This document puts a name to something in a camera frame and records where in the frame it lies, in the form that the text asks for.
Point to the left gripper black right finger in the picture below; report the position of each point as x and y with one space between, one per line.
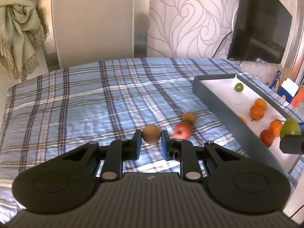
233 181

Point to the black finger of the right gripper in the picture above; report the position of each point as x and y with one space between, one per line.
302 128
292 144

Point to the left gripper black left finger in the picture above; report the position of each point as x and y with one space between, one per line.
68 181

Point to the green fruit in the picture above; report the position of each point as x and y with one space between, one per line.
239 87
290 127

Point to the red apple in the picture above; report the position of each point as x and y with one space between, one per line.
183 130
267 137

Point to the wrinkled large orange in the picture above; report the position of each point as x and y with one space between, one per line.
256 112

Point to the small mandarin orange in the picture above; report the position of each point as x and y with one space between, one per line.
243 120

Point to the brown kiwi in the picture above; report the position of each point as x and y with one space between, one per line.
151 134
189 117

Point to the large stemmed orange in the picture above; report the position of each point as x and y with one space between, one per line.
275 127

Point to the blue box with card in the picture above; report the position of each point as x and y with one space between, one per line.
288 89

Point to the grey white cardboard box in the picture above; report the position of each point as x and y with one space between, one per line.
230 97

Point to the blue glass bottle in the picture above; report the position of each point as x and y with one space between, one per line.
273 85

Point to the blue plaid tablecloth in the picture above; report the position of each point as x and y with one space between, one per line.
102 101

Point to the knotted green curtain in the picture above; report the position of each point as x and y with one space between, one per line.
21 33

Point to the black wall television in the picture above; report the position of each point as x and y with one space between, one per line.
261 31

